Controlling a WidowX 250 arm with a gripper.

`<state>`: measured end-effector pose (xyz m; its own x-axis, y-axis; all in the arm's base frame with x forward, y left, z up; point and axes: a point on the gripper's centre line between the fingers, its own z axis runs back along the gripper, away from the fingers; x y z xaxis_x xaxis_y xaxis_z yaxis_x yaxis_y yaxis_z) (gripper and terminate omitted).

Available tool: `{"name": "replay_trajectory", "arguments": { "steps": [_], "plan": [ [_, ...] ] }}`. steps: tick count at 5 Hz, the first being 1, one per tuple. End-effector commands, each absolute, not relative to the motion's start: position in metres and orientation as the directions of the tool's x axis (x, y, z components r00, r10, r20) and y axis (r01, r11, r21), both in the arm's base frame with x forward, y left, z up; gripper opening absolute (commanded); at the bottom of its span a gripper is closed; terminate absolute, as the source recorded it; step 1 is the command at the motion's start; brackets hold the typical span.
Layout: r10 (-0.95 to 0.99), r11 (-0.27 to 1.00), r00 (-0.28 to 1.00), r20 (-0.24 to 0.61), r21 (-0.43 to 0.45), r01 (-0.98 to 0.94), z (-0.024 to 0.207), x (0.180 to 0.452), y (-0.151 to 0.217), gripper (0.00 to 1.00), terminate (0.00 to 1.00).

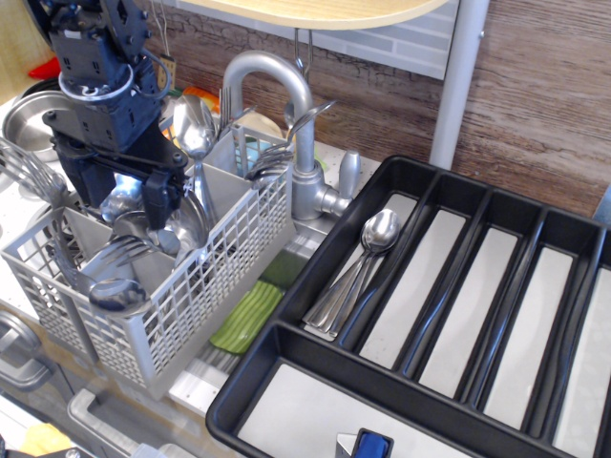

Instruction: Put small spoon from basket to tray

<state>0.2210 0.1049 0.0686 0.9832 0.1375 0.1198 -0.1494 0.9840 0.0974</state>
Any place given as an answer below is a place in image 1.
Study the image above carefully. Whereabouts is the grey plastic cutlery basket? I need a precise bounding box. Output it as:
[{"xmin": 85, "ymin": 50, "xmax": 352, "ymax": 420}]
[{"xmin": 1, "ymin": 124, "xmax": 294, "ymax": 401}]

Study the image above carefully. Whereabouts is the large upright steel spoon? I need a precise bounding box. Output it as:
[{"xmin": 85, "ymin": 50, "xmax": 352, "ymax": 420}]
[{"xmin": 173, "ymin": 94, "xmax": 218, "ymax": 227}]

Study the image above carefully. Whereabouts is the silver toy faucet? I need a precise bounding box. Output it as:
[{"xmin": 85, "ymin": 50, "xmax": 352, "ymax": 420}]
[{"xmin": 222, "ymin": 51, "xmax": 360, "ymax": 220}]

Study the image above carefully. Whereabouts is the stack of steel spoons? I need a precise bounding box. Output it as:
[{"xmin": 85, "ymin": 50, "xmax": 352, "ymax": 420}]
[{"xmin": 303, "ymin": 208, "xmax": 401, "ymax": 337}]

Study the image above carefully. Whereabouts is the small steel spoon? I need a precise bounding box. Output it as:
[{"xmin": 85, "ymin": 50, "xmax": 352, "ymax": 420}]
[{"xmin": 99, "ymin": 174, "xmax": 179, "ymax": 256}]

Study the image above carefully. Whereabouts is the large steel spoon bowl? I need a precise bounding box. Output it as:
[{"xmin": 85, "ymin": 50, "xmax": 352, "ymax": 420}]
[{"xmin": 168, "ymin": 191, "xmax": 210, "ymax": 267}]

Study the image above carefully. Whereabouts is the red toy pepper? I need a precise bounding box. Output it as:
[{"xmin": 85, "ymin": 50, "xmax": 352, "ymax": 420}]
[{"xmin": 28, "ymin": 56, "xmax": 61, "ymax": 80}]

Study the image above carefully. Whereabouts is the steel spoon front corner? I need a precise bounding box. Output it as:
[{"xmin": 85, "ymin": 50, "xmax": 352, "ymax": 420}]
[{"xmin": 89, "ymin": 279, "xmax": 149, "ymax": 316}]

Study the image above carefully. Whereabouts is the grey metal post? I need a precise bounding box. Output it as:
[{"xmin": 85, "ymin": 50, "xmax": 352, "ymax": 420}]
[{"xmin": 429, "ymin": 0, "xmax": 490, "ymax": 170}]

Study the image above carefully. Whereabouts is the steel fork in middle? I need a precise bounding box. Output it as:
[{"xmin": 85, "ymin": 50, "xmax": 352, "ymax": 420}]
[{"xmin": 98, "ymin": 235, "xmax": 160, "ymax": 267}]

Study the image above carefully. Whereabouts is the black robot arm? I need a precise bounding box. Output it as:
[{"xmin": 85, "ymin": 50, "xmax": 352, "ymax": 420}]
[{"xmin": 28, "ymin": 1, "xmax": 188, "ymax": 229}]

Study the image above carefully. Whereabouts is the stainless steel pot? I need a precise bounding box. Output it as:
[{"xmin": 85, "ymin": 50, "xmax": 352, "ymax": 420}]
[{"xmin": 2, "ymin": 77, "xmax": 68, "ymax": 162}]

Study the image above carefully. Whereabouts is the metal hanging hook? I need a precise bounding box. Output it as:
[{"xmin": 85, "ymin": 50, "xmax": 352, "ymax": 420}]
[{"xmin": 293, "ymin": 28, "xmax": 313, "ymax": 78}]

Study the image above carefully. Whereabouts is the yellow object bottom left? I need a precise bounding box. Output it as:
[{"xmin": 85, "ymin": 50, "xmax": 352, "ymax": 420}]
[{"xmin": 18, "ymin": 424, "xmax": 73, "ymax": 457}]

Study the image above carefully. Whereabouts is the wooden round shelf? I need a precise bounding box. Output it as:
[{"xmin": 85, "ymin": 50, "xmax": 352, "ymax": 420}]
[{"xmin": 177, "ymin": 0, "xmax": 445, "ymax": 31}]

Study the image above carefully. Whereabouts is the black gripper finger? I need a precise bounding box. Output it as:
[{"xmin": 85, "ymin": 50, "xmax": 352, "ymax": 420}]
[
  {"xmin": 141, "ymin": 172, "xmax": 182, "ymax": 230},
  {"xmin": 64, "ymin": 159, "xmax": 116, "ymax": 208}
]

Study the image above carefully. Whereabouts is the hanging wooden grater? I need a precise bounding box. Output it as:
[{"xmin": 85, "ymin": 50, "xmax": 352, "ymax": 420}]
[{"xmin": 158, "ymin": 54, "xmax": 177, "ymax": 91}]

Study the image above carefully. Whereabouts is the blue and silver object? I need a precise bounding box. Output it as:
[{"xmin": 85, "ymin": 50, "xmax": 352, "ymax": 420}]
[{"xmin": 335, "ymin": 428, "xmax": 394, "ymax": 458}]

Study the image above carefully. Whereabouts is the black cutlery tray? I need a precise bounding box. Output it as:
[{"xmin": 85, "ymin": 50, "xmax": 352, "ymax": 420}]
[{"xmin": 206, "ymin": 156, "xmax": 610, "ymax": 457}]

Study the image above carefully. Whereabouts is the orange toy food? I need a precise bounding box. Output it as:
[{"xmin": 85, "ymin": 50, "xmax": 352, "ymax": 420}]
[{"xmin": 182, "ymin": 86, "xmax": 220, "ymax": 115}]

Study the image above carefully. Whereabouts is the steel forks left edge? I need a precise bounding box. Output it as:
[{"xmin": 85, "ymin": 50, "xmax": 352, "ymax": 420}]
[{"xmin": 1, "ymin": 137, "xmax": 82, "ymax": 295}]

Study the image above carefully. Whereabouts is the steel fork behind basket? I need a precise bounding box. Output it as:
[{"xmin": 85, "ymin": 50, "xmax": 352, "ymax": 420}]
[{"xmin": 216, "ymin": 87, "xmax": 257, "ymax": 141}]

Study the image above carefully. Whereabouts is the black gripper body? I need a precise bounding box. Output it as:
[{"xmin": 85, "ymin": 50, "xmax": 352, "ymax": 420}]
[{"xmin": 41, "ymin": 85, "xmax": 189, "ymax": 209}]

